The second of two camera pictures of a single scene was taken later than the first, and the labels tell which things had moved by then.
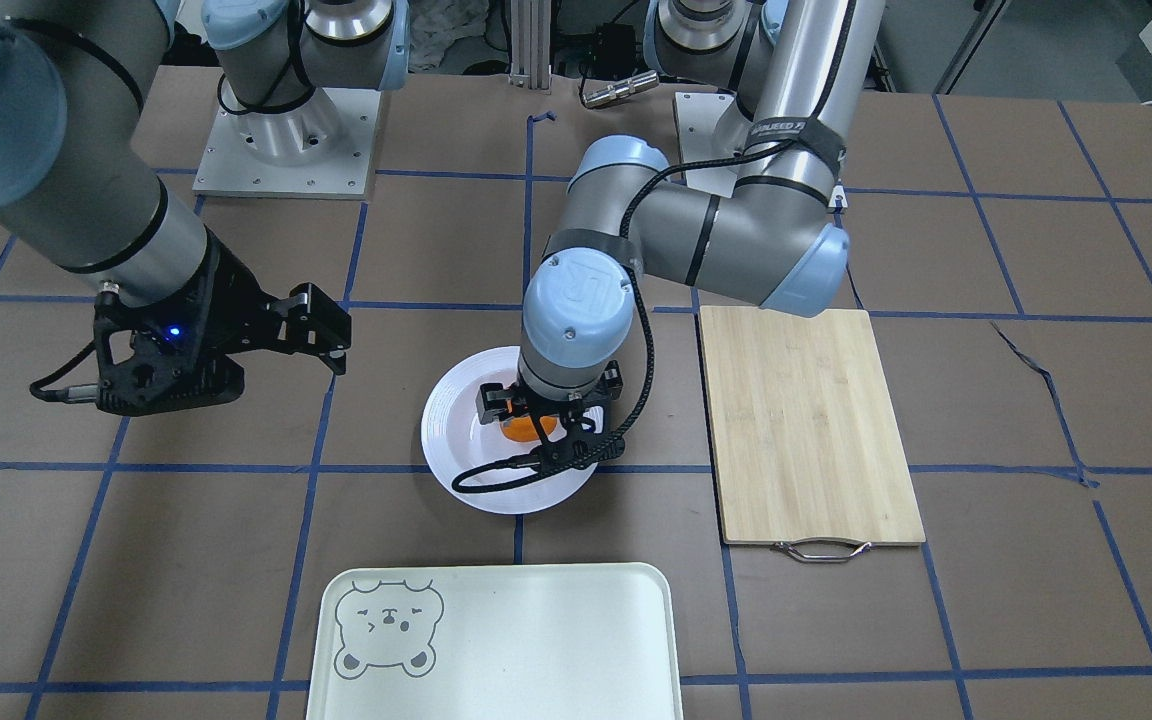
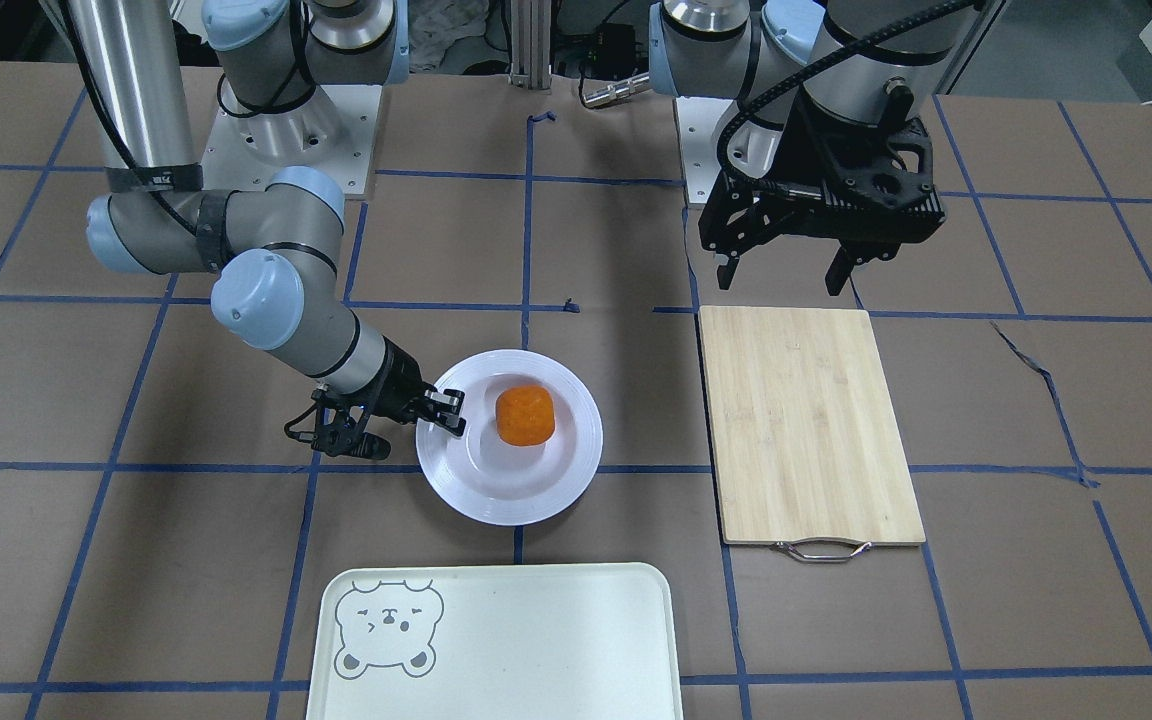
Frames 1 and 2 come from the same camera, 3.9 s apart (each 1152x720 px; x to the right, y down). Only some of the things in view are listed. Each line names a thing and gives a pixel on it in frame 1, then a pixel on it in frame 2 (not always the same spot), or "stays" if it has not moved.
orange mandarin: [522, 429] stays
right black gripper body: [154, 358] → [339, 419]
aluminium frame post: [530, 44] stays
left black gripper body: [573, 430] → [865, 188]
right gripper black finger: [313, 319] → [450, 398]
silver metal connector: [619, 89] stays
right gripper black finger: [333, 355] → [453, 424]
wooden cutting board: [807, 457] stays
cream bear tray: [495, 642] stays
